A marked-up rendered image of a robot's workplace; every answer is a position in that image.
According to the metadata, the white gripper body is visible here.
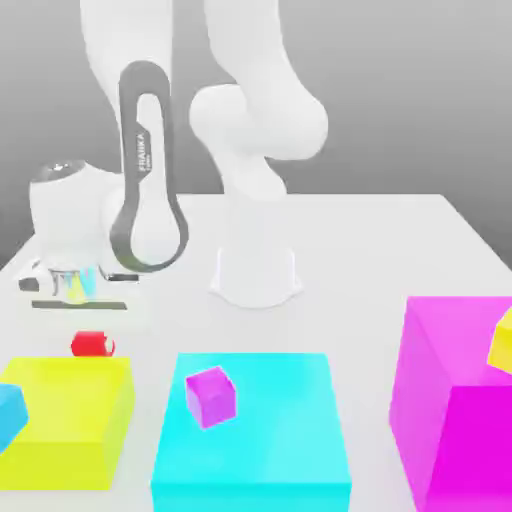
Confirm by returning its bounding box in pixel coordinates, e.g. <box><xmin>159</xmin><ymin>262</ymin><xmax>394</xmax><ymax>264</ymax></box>
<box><xmin>30</xmin><ymin>298</ymin><xmax>129</xmax><ymax>335</ymax></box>

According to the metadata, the small red cube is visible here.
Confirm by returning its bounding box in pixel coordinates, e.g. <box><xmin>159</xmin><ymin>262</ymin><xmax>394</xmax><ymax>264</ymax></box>
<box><xmin>70</xmin><ymin>330</ymin><xmax>116</xmax><ymax>358</ymax></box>

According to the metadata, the small blue cube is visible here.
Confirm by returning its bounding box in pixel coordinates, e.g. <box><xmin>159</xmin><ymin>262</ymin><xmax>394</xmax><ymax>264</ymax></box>
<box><xmin>0</xmin><ymin>382</ymin><xmax>30</xmax><ymax>455</ymax></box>

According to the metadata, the small purple cube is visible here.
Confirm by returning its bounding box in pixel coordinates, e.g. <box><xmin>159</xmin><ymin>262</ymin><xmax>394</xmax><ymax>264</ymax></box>
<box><xmin>184</xmin><ymin>365</ymin><xmax>238</xmax><ymax>430</ymax></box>

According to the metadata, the small yellow cube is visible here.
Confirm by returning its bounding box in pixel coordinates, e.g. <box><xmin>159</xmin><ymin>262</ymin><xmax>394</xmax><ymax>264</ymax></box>
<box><xmin>486</xmin><ymin>306</ymin><xmax>512</xmax><ymax>376</ymax></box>

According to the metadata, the large yellow box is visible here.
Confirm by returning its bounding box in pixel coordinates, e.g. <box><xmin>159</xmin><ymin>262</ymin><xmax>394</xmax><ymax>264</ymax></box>
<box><xmin>0</xmin><ymin>355</ymin><xmax>136</xmax><ymax>492</ymax></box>

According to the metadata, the large cyan box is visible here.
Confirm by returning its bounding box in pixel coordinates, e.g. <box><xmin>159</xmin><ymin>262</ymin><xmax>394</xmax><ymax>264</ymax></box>
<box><xmin>150</xmin><ymin>352</ymin><xmax>353</xmax><ymax>512</ymax></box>

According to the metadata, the large magenta box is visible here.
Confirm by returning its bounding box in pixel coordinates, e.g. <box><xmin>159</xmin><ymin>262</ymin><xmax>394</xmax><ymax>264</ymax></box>
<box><xmin>388</xmin><ymin>295</ymin><xmax>512</xmax><ymax>512</ymax></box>

